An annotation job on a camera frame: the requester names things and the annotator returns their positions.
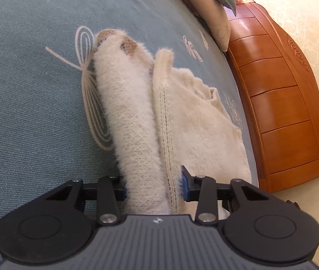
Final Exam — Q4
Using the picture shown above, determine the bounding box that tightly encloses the blue floral bed sheet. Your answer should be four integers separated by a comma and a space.
0, 0, 260, 270

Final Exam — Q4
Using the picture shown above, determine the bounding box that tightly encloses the pink floral folded quilt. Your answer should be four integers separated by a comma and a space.
159, 0, 231, 52

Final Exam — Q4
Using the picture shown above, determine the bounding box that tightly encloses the white fuzzy sweater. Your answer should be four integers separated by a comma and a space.
92, 28, 252, 216

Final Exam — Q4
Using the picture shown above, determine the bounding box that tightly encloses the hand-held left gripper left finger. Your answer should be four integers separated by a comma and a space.
45, 176, 128, 225

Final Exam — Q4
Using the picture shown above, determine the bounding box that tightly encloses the wooden headboard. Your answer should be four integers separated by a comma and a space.
225, 0, 319, 193

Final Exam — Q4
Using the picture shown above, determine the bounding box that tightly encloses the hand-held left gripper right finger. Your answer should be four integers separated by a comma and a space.
178, 165, 285, 225

